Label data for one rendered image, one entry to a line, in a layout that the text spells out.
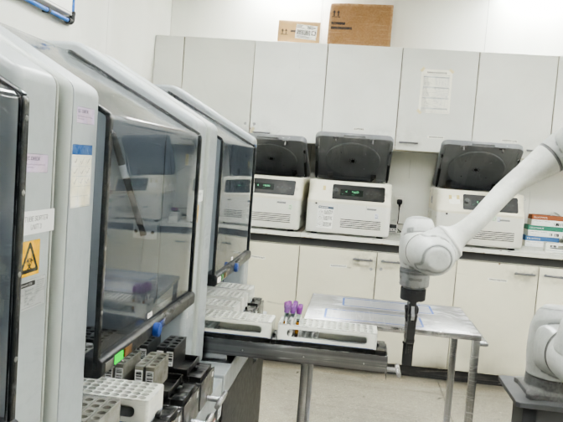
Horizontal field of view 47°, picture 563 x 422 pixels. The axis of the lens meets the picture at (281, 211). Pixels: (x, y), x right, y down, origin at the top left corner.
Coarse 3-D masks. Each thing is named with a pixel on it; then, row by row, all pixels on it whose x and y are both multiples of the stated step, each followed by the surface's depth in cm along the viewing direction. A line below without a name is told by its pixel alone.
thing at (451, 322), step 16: (320, 304) 245; (336, 304) 247; (352, 304) 249; (368, 304) 251; (384, 304) 254; (400, 304) 256; (416, 304) 258; (336, 320) 221; (352, 320) 223; (368, 320) 224; (384, 320) 226; (400, 320) 228; (432, 320) 232; (448, 320) 234; (464, 320) 236; (432, 336) 216; (448, 336) 216; (464, 336) 215; (480, 336) 215; (304, 368) 222; (448, 368) 259; (304, 384) 223; (448, 384) 259; (304, 400) 223; (448, 400) 259; (304, 416) 267; (448, 416) 260; (464, 416) 219
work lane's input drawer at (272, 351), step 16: (208, 336) 194; (224, 336) 194; (240, 336) 193; (272, 336) 196; (208, 352) 194; (224, 352) 193; (240, 352) 192; (256, 352) 192; (272, 352) 191; (288, 352) 191; (304, 352) 190; (320, 352) 190; (336, 352) 189; (352, 352) 189; (368, 352) 189; (384, 352) 188; (352, 368) 189; (368, 368) 188; (384, 368) 188
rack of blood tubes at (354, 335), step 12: (288, 324) 192; (300, 324) 193; (312, 324) 194; (324, 324) 196; (336, 324) 196; (348, 324) 198; (360, 324) 199; (288, 336) 192; (300, 336) 194; (312, 336) 195; (324, 336) 201; (336, 336) 200; (348, 336) 200; (360, 336) 189; (372, 336) 189; (372, 348) 189
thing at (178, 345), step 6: (180, 336) 165; (174, 342) 159; (180, 342) 159; (168, 348) 154; (174, 348) 154; (180, 348) 160; (174, 354) 155; (180, 354) 160; (168, 360) 154; (174, 360) 155; (180, 360) 161; (168, 366) 155; (174, 366) 156
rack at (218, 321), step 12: (216, 312) 200; (228, 312) 202; (240, 312) 203; (204, 324) 199; (216, 324) 200; (228, 324) 204; (240, 324) 204; (252, 324) 193; (264, 324) 193; (264, 336) 193
